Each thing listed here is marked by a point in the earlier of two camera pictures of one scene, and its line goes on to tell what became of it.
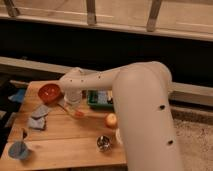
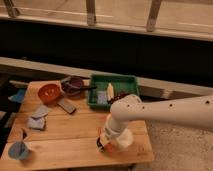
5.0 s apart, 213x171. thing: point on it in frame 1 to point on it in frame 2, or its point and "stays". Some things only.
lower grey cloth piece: (36, 123) stays
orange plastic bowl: (49, 93) stays
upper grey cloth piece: (40, 111) stays
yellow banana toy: (110, 94) stays
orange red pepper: (79, 114) to (109, 147)
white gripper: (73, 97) to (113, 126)
